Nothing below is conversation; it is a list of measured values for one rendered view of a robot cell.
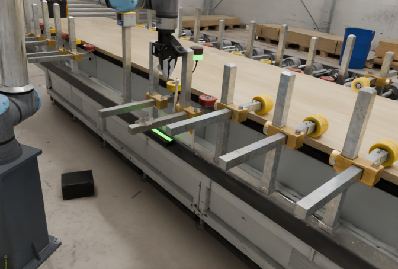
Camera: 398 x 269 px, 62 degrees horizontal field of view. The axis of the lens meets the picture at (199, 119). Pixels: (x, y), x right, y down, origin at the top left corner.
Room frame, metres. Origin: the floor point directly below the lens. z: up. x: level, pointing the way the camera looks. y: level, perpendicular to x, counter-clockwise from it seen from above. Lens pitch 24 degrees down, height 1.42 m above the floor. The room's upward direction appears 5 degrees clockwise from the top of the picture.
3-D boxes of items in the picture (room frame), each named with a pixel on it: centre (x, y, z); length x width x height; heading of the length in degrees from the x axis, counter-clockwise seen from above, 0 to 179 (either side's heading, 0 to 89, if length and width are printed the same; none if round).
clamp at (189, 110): (1.39, 0.05, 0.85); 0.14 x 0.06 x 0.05; 43
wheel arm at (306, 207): (0.78, -0.43, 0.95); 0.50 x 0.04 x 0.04; 133
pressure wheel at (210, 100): (1.44, -0.03, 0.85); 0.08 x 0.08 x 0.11
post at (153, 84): (1.58, 0.24, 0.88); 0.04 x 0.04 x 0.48; 43
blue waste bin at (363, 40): (6.45, -2.91, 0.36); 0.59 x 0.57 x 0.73; 132
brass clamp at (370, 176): (0.84, -0.46, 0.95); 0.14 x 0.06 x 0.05; 43
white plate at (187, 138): (1.40, 0.11, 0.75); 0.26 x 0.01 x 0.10; 43
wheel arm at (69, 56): (2.21, 0.97, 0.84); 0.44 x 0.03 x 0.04; 133
